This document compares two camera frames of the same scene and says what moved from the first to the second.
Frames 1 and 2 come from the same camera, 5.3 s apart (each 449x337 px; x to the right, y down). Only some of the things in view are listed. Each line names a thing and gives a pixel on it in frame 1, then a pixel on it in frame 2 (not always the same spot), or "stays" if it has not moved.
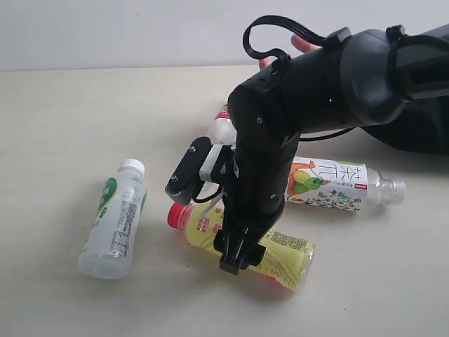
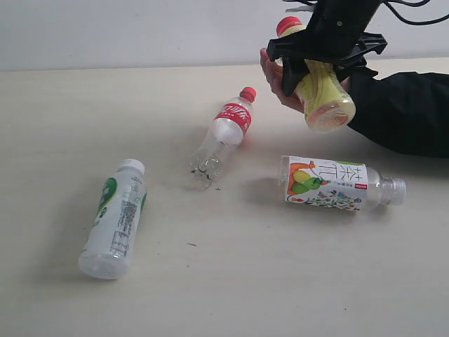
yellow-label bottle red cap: [287, 260] → [327, 105]
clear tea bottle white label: [354, 187] stays
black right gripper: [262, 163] → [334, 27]
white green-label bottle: [107, 248] stays
